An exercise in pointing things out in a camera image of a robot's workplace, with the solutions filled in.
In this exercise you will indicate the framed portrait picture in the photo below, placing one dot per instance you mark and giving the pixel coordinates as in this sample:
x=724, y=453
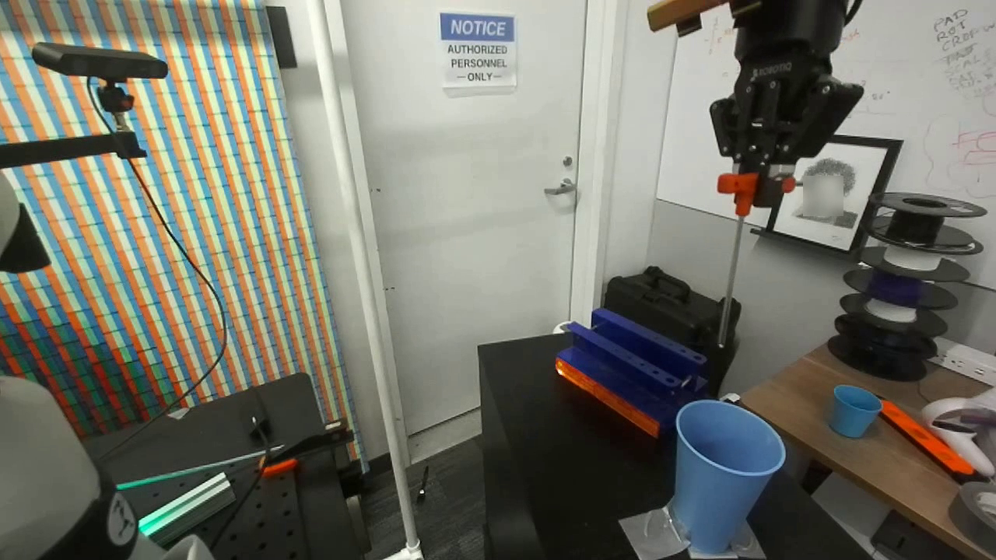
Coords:
x=835, y=189

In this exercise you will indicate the black perforated side table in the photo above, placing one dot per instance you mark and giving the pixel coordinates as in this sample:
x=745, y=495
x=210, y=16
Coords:
x=251, y=468

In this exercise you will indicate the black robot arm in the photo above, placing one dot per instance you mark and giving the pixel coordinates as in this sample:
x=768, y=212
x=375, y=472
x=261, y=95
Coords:
x=788, y=33

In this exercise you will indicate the blue rack with orange edge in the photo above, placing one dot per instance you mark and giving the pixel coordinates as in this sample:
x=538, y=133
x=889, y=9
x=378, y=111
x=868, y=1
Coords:
x=634, y=368

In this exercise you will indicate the white vertical pole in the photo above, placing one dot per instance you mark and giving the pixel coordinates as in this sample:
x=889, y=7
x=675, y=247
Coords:
x=375, y=313

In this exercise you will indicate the stack of filament spools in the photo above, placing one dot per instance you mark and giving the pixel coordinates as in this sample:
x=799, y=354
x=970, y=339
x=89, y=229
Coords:
x=902, y=289

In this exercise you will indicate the large blue plastic cup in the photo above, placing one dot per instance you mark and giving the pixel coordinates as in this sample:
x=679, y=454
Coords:
x=719, y=472

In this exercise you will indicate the orange flat tool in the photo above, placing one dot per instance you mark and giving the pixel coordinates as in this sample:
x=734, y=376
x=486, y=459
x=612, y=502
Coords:
x=927, y=436

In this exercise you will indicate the white handheld device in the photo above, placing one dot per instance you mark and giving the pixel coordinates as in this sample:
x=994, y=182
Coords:
x=966, y=421

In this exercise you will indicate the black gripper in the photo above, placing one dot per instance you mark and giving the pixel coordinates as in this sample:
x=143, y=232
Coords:
x=782, y=111

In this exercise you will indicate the small blue cup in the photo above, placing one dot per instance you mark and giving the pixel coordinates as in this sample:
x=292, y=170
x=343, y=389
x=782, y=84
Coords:
x=854, y=411

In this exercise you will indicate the blue notice sign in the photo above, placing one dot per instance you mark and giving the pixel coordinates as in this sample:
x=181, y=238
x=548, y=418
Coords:
x=477, y=48

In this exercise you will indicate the grey tape roll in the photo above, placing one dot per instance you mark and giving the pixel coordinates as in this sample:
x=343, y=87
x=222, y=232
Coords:
x=974, y=513

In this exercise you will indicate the wooden table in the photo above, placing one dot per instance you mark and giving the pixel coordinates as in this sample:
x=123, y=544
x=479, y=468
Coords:
x=883, y=468

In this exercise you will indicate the black camera on stand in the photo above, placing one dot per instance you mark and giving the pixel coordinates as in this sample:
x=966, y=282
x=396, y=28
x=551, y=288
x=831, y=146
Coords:
x=98, y=59

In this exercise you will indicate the white door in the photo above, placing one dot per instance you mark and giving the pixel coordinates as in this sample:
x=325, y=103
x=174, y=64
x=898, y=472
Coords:
x=469, y=205

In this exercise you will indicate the wooden stick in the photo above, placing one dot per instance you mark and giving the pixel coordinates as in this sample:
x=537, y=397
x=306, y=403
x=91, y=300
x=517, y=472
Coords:
x=679, y=12

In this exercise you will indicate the black carrying case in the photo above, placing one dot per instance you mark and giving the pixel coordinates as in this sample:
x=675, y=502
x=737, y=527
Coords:
x=670, y=306

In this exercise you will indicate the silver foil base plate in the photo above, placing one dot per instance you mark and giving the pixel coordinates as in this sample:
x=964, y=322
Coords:
x=647, y=536

